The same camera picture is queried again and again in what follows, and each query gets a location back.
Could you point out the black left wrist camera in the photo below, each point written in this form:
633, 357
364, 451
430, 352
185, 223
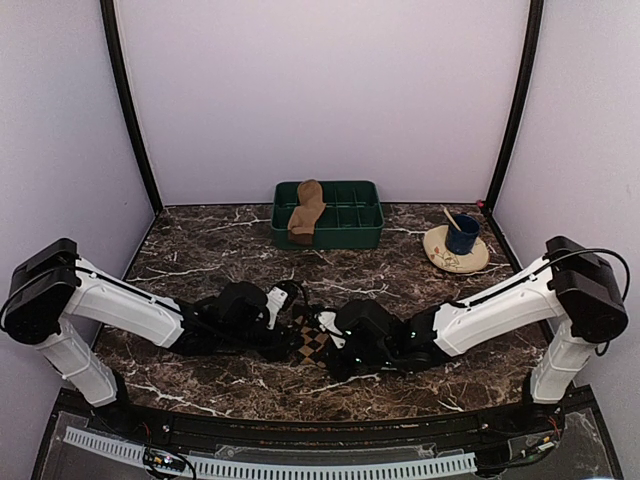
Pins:
246, 303

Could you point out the brown argyle sock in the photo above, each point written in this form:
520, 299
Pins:
314, 339

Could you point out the tan brown sock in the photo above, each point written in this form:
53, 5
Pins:
302, 223

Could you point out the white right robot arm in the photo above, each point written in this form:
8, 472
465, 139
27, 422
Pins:
571, 283

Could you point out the black frame post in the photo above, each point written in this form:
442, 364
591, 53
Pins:
128, 109
525, 71

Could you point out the wooden spoon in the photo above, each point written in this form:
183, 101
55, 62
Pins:
451, 219

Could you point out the black front table rail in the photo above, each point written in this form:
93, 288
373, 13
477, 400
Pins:
480, 428

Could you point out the black right frame post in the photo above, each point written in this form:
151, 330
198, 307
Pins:
525, 71

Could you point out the white slotted cable duct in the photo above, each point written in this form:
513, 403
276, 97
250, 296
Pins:
203, 467

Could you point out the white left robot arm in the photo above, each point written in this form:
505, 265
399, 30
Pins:
57, 284

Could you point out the dark blue mug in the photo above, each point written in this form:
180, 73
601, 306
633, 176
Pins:
462, 243

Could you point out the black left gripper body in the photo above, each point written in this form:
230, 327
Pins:
239, 340

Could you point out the black left frame post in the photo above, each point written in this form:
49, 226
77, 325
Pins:
128, 109

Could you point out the small circuit board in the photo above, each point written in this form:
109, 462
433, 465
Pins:
161, 461

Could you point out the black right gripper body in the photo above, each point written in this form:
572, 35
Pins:
372, 357

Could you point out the green compartment tray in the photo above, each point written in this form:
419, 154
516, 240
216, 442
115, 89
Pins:
352, 219

